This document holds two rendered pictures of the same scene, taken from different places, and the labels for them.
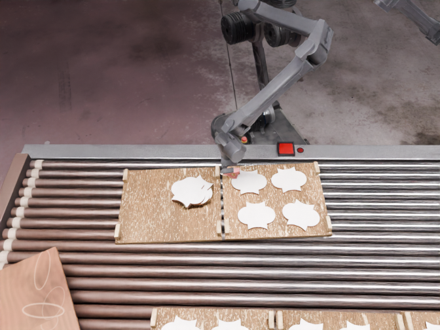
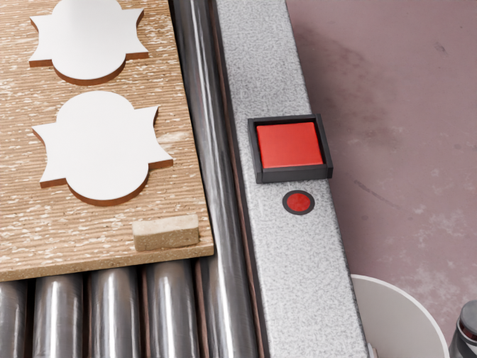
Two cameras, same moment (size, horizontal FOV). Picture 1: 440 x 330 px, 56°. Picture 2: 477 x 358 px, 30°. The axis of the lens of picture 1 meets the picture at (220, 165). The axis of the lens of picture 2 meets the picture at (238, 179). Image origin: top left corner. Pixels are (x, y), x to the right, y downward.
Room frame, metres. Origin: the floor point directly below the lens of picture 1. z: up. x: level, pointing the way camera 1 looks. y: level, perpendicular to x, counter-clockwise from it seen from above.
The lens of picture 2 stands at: (1.02, -0.90, 1.57)
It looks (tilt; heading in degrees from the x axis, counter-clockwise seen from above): 49 degrees down; 79
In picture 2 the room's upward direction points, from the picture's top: 1 degrees clockwise
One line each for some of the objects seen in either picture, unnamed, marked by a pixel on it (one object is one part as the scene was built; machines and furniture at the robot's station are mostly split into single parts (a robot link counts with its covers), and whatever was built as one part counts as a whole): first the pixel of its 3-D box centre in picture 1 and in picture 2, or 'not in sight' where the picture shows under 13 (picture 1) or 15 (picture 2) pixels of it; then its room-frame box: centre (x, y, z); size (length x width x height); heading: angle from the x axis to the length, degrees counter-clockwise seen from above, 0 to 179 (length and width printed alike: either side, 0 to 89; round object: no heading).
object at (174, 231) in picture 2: (316, 168); (166, 233); (1.05, -0.41, 0.95); 0.06 x 0.02 x 0.03; 0
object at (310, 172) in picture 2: (285, 148); (289, 148); (1.19, -0.30, 0.92); 0.08 x 0.08 x 0.02; 86
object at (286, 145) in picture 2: (285, 148); (289, 148); (1.19, -0.30, 0.92); 0.06 x 0.06 x 0.01; 86
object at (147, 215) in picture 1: (170, 203); not in sight; (0.92, 0.21, 0.93); 0.41 x 0.35 x 0.02; 89
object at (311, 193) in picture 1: (273, 199); (15, 113); (0.92, -0.21, 0.93); 0.41 x 0.35 x 0.02; 90
